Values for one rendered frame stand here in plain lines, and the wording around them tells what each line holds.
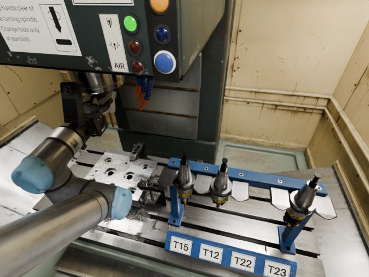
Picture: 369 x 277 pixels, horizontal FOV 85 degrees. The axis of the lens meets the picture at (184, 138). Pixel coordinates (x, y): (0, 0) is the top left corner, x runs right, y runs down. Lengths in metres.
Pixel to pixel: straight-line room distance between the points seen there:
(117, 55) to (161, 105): 0.82
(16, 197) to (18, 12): 1.21
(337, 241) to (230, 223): 0.46
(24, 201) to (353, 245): 1.64
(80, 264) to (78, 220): 0.71
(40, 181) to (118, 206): 0.17
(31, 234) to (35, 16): 0.33
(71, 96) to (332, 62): 1.34
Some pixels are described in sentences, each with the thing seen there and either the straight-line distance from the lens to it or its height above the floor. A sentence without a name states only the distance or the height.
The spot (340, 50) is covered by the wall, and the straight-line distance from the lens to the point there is 1.48.
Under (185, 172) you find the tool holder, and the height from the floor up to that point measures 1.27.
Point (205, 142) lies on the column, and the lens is 1.28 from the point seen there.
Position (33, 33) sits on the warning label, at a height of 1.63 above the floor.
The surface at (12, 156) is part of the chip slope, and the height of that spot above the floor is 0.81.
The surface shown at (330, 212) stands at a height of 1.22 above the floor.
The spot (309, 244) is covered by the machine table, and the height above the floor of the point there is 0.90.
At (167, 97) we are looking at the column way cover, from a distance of 1.13.
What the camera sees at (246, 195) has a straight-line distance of 0.62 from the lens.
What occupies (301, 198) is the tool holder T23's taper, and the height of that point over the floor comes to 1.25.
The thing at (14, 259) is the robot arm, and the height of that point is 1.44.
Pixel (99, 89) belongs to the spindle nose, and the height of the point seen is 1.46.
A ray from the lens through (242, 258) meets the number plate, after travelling 0.83.
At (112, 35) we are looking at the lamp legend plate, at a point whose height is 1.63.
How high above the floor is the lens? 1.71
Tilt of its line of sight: 39 degrees down
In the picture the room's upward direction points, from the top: 1 degrees counter-clockwise
